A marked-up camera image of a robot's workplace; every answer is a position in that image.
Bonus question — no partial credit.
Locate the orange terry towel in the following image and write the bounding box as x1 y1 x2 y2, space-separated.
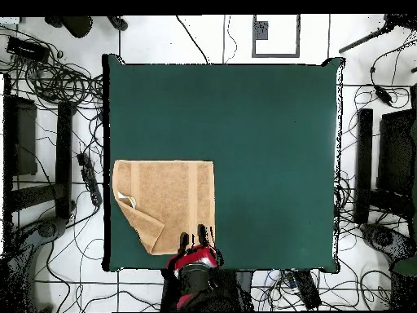
112 159 217 256

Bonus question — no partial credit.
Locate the dark green table cloth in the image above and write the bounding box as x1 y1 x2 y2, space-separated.
102 53 345 274

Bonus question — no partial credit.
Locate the black power strip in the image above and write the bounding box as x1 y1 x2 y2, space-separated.
77 152 103 207

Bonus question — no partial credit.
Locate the black power brick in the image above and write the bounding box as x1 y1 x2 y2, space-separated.
292 269 323 311

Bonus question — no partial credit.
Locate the black metal stand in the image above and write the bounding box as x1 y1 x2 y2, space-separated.
2 74 77 229
353 107 417 226

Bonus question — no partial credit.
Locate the black chair caster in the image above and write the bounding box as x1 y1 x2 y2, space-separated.
108 15 129 33

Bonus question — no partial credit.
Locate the black power adapter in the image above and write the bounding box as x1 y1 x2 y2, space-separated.
374 85 393 107

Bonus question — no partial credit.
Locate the person's dark shoe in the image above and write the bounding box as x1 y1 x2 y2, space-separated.
44 15 94 39

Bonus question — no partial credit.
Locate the black electronics box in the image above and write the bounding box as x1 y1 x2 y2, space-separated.
6 35 50 64

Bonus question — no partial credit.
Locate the black tripod leg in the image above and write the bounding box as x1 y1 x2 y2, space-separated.
338 14 417 55

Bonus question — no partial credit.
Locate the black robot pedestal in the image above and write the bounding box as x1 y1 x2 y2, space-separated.
235 270 254 307

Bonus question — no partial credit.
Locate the thin black cable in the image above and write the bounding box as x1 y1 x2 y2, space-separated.
175 14 210 65

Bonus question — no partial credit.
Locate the tangle of black cables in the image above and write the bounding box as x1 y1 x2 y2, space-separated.
0 25 104 110

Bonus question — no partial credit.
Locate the grey square floor frame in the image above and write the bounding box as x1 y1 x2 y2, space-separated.
251 14 301 59

